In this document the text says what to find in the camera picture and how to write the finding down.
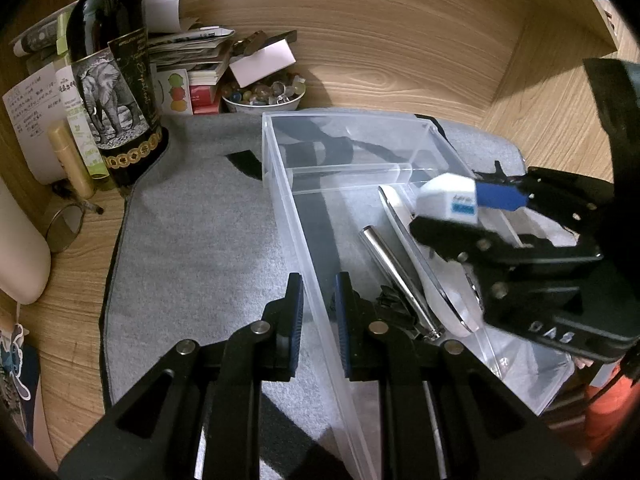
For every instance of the pink thermos cup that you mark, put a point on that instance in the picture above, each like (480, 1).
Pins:
(22, 250)

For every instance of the grey printed mat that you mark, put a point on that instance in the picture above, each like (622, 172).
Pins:
(200, 260)

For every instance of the small white box blue label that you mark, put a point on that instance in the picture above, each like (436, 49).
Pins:
(445, 197)

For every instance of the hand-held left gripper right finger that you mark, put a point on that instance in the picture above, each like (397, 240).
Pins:
(342, 325)

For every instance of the white handwritten note paper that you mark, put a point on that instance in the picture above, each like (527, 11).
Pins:
(30, 120)

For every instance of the fruit print box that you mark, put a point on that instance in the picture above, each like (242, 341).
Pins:
(175, 92)

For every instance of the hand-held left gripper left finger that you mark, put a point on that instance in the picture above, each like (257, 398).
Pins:
(295, 320)

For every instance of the bowl of glass stones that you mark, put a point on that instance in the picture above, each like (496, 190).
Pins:
(260, 97)

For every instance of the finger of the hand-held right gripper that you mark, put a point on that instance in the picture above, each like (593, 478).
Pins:
(450, 240)
(500, 198)

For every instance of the dark wine bottle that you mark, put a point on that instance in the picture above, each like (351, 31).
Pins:
(107, 35)

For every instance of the person's right forearm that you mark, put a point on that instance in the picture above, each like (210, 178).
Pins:
(610, 410)

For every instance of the clear plastic container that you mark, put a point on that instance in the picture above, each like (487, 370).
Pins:
(310, 240)

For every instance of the small clear glass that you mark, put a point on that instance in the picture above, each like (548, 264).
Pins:
(64, 227)

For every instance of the dark brown box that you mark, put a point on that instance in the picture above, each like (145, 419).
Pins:
(260, 40)

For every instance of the pale pink card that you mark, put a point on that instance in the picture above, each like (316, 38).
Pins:
(262, 62)

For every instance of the yellow lip balm tube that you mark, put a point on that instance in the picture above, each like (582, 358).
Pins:
(70, 160)

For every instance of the silver metal tube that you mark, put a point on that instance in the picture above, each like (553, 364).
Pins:
(395, 270)

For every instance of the cartoon sticker card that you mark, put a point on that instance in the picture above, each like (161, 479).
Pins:
(15, 385)

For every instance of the small red box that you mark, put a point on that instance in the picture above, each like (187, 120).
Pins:
(205, 100)

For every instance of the stack of books and papers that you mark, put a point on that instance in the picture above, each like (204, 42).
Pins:
(200, 50)

